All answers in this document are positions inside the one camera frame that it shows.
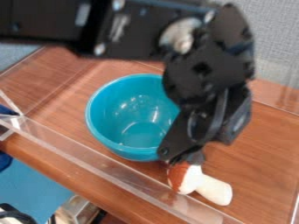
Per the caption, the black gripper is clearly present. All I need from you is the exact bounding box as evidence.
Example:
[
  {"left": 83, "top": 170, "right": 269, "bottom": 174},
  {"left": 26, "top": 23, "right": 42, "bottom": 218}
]
[{"left": 157, "top": 84, "right": 253, "bottom": 165}]

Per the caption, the brown and white toy mushroom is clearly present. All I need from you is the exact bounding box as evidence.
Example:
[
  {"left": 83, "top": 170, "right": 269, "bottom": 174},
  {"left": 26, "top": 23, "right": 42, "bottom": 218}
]
[{"left": 167, "top": 162, "right": 234, "bottom": 206}]

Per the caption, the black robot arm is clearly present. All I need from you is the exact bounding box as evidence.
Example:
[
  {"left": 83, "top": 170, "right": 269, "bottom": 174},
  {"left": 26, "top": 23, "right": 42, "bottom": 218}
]
[{"left": 0, "top": 0, "right": 255, "bottom": 165}]

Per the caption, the blue ceramic bowl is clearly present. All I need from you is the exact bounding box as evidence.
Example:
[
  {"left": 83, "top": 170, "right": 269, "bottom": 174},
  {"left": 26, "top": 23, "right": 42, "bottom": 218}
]
[{"left": 86, "top": 73, "right": 179, "bottom": 162}]

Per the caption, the clear acrylic back barrier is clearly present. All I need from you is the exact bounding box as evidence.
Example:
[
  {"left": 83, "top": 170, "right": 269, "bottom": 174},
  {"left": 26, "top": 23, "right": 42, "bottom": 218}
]
[{"left": 133, "top": 58, "right": 299, "bottom": 116}]

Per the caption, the clear acrylic barrier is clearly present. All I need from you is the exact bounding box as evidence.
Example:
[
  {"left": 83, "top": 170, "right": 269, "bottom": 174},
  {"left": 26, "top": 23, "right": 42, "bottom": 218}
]
[
  {"left": 0, "top": 116, "right": 243, "bottom": 224},
  {"left": 133, "top": 58, "right": 299, "bottom": 116}
]

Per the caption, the clear acrylic front barrier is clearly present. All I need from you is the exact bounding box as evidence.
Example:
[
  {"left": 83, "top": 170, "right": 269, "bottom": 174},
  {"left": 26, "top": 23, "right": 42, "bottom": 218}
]
[{"left": 0, "top": 116, "right": 243, "bottom": 224}]

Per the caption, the clear box under table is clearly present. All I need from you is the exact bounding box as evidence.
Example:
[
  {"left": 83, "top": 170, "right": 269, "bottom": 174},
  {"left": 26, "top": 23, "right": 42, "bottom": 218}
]
[{"left": 46, "top": 195, "right": 101, "bottom": 224}]

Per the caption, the blue cloth object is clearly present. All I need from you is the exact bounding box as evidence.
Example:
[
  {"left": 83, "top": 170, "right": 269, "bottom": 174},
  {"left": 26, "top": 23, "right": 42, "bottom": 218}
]
[{"left": 0, "top": 104, "right": 19, "bottom": 172}]

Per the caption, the black object bottom left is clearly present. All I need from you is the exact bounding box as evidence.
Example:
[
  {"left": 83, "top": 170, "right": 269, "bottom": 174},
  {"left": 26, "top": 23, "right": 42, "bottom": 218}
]
[{"left": 0, "top": 203, "right": 38, "bottom": 224}]

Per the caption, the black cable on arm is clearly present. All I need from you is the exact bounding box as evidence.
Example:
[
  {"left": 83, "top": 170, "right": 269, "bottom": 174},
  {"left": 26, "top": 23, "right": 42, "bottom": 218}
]
[{"left": 187, "top": 88, "right": 231, "bottom": 144}]

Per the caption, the clear acrylic left bracket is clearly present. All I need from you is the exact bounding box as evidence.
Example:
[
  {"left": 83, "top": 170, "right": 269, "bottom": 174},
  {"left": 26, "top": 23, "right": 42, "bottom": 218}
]
[{"left": 0, "top": 89, "right": 25, "bottom": 142}]

